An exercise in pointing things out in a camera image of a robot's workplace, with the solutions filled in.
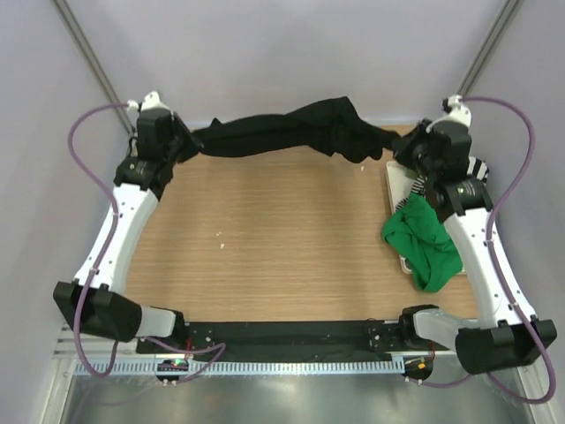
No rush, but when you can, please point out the white plastic tray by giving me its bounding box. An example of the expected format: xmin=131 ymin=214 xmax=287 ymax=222
xmin=384 ymin=160 xmax=469 ymax=276

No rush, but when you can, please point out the bright green tank top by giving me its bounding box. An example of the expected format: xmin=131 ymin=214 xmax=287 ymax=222
xmin=381 ymin=193 xmax=463 ymax=293

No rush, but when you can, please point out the aluminium frame post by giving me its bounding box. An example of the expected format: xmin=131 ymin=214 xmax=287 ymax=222
xmin=52 ymin=0 xmax=136 ymax=133
xmin=457 ymin=0 xmax=524 ymax=96

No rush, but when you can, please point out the right aluminium frame post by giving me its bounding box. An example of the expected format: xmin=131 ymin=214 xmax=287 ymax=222
xmin=457 ymin=0 xmax=524 ymax=96

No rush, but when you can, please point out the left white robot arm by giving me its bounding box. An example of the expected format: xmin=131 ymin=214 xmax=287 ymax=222
xmin=53 ymin=102 xmax=187 ymax=353

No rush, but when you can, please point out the slotted cable duct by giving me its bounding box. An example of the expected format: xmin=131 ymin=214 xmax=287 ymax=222
xmin=72 ymin=358 xmax=406 ymax=376

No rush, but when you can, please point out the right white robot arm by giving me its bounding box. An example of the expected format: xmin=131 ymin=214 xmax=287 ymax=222
xmin=393 ymin=120 xmax=557 ymax=375

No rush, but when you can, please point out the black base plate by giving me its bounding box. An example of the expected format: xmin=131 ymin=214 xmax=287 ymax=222
xmin=163 ymin=318 xmax=447 ymax=363

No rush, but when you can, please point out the aluminium front rail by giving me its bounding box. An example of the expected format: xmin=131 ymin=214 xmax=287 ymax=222
xmin=53 ymin=324 xmax=137 ymax=359

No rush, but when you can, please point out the left aluminium frame post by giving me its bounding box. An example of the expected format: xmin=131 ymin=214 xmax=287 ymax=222
xmin=52 ymin=0 xmax=136 ymax=133

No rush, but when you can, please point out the black white striped tank top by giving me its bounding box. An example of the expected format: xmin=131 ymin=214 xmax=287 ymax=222
xmin=386 ymin=156 xmax=489 ymax=212

